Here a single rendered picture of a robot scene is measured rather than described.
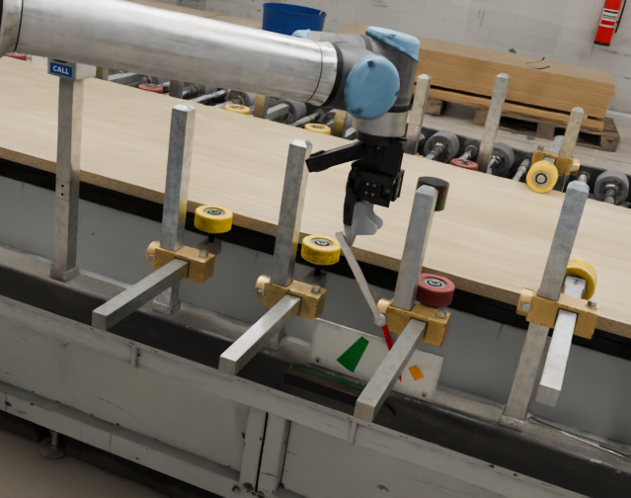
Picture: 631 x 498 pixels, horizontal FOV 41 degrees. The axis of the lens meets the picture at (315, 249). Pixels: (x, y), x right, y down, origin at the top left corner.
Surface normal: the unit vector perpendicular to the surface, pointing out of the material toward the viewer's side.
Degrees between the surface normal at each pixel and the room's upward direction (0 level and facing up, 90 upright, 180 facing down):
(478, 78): 90
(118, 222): 90
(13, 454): 0
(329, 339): 90
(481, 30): 90
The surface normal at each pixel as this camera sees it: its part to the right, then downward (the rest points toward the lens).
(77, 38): 0.36, 0.51
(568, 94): -0.25, 0.33
